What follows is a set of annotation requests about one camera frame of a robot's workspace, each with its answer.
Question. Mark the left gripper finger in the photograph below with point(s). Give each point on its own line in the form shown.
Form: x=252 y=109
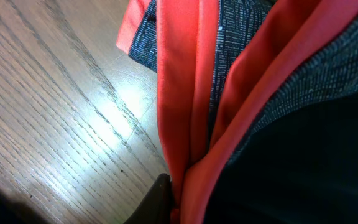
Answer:
x=156 y=206

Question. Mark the black shorts red waistband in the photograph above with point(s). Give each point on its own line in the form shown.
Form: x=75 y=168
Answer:
x=257 y=106

